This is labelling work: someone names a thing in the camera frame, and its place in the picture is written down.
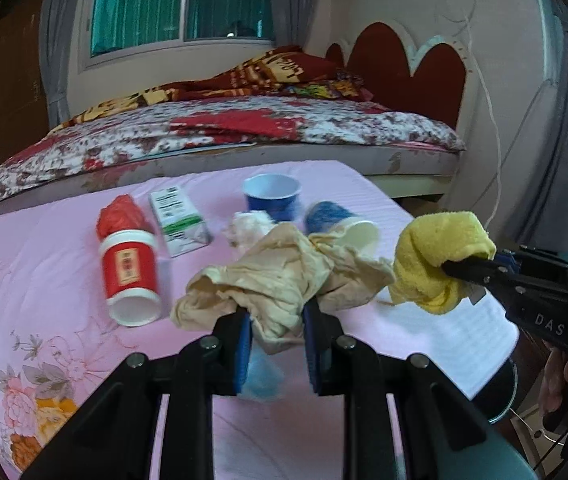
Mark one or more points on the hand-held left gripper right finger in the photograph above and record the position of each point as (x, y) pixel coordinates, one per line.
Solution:
(314, 350)

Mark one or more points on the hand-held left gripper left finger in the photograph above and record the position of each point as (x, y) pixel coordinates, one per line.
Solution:
(241, 355)

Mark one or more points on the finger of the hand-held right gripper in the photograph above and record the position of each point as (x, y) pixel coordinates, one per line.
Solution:
(509, 260)
(479, 272)

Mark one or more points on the yellow cloth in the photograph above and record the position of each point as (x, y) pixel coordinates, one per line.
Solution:
(434, 255)

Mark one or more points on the beige cloth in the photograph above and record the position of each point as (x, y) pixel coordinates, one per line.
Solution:
(284, 280)

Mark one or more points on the green white milk carton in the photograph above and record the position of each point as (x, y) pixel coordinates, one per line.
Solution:
(178, 220)

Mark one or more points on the dark grey trash bin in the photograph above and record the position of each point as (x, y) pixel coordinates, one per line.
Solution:
(509, 455)

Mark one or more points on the white crumpled tissue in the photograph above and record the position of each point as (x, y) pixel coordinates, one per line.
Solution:
(250, 227)

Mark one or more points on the bed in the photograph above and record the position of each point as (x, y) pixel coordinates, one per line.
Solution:
(414, 162)

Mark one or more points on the blue paper cup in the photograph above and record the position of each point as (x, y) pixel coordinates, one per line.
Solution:
(334, 222)
(273, 200)

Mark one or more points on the red paper cup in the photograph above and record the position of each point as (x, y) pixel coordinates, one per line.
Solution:
(129, 270)

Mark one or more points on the grey curtain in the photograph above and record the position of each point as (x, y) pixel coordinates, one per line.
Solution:
(61, 50)
(559, 125)

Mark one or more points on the red plastic bag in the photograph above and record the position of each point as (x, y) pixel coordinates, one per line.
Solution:
(122, 212)

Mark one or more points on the pink floral tablecloth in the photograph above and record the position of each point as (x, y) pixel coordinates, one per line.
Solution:
(53, 280)

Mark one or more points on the red heart-shaped headboard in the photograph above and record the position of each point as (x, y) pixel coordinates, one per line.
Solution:
(394, 60)

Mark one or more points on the red floral bedsheet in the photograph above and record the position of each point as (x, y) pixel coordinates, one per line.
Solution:
(244, 125)

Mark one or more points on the colourful pillow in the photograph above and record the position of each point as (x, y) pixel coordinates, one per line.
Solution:
(334, 87)

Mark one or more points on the red yellow printed blanket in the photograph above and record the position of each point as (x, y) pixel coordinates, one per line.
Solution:
(244, 77)

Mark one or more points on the brown wooden door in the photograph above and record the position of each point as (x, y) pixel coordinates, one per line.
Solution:
(16, 80)

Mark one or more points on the white framed window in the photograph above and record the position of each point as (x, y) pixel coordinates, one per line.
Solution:
(178, 5)

